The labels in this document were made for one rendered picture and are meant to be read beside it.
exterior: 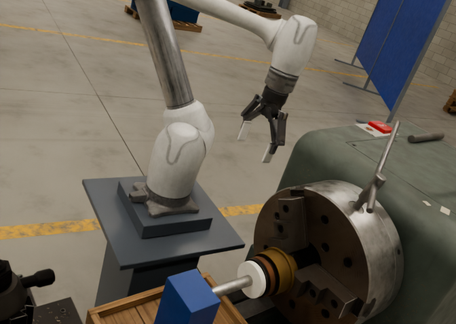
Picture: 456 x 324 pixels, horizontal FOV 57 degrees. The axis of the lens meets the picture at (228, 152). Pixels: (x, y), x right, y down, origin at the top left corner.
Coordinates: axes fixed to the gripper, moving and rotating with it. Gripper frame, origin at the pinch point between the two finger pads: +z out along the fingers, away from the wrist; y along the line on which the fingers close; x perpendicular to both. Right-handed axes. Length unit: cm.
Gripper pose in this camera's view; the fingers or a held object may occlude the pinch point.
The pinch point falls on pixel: (254, 147)
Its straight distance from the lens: 131.7
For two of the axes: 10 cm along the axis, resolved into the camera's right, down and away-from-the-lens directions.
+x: 7.9, 0.1, 6.2
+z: -3.2, 8.6, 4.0
